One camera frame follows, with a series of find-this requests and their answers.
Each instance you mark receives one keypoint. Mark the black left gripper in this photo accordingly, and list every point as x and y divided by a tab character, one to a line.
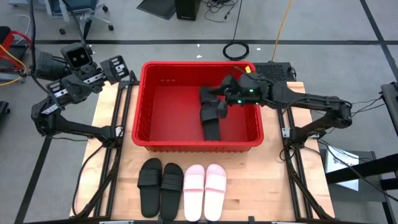
81	87

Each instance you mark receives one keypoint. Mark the blue office chair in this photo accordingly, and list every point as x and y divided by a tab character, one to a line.
74	4

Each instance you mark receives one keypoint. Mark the red cart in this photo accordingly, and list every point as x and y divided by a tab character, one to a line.
6	40

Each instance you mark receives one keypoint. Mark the black perforated box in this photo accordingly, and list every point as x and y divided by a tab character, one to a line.
273	72

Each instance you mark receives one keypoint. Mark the white printed paper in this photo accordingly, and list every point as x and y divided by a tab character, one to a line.
337	161

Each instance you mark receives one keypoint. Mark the black metal stand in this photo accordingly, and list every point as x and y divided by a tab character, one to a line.
367	168

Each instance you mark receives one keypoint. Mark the pink rubber slide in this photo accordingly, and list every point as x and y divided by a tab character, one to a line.
193	202
215	202

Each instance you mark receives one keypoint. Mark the dark grey floor mat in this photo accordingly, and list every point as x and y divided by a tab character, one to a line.
158	7

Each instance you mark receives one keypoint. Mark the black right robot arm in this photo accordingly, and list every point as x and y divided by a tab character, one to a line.
311	101

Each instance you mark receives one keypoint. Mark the black rubber slide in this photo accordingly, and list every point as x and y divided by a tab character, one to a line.
171	202
150	199
211	127

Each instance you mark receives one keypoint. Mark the red plastic bin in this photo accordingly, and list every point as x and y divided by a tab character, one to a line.
174	109

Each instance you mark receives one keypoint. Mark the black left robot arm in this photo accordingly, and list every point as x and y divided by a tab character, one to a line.
77	129

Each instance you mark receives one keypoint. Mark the black aluminium frame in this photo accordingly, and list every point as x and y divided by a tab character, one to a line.
292	168
126	102

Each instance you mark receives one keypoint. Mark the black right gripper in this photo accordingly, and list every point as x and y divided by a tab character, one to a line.
248	90

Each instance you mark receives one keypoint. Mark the black computer tower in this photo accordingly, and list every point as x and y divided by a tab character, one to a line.
186	9

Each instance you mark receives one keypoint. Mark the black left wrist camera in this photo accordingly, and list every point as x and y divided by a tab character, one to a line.
77	56

